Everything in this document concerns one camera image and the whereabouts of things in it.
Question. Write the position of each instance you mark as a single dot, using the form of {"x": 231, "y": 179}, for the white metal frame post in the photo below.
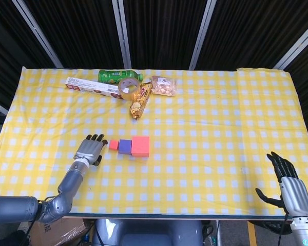
{"x": 38, "y": 36}
{"x": 123, "y": 36}
{"x": 295, "y": 48}
{"x": 201, "y": 36}

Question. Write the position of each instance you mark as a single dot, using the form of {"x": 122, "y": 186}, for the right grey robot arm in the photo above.
{"x": 303, "y": 233}

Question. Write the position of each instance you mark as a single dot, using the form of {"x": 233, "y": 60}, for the large red foam cube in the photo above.
{"x": 140, "y": 146}

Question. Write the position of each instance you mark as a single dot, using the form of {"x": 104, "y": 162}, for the clear bag of candies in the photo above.
{"x": 164, "y": 85}

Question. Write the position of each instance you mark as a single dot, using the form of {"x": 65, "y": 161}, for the green plastic drink bottle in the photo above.
{"x": 113, "y": 76}

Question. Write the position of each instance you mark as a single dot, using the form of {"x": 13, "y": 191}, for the purple foam cube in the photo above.
{"x": 125, "y": 146}

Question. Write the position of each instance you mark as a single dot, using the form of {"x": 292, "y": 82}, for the clear tape roll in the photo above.
{"x": 129, "y": 94}

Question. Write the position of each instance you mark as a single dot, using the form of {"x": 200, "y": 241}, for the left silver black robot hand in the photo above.
{"x": 89, "y": 150}

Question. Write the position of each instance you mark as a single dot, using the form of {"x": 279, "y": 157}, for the yellow checkered tablecloth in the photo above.
{"x": 195, "y": 174}

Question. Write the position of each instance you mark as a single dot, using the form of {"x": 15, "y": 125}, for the long white baking paper box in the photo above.
{"x": 87, "y": 85}

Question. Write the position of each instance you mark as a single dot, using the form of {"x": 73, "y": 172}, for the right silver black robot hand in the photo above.
{"x": 295, "y": 196}

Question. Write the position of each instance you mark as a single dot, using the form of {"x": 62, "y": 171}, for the brown cardboard box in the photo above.
{"x": 56, "y": 233}

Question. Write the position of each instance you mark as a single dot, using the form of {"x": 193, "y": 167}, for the black pleated curtain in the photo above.
{"x": 164, "y": 30}

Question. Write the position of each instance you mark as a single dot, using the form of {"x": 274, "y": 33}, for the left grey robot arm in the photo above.
{"x": 15, "y": 207}

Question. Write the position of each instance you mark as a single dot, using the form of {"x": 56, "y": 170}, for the yellow table leg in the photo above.
{"x": 251, "y": 233}

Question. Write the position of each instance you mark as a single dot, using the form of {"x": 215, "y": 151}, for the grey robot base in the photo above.
{"x": 149, "y": 233}

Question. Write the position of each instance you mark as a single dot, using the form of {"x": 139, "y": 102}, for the small red foam cube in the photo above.
{"x": 113, "y": 145}

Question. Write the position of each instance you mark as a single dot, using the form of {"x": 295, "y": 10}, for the gold snack package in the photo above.
{"x": 139, "y": 102}

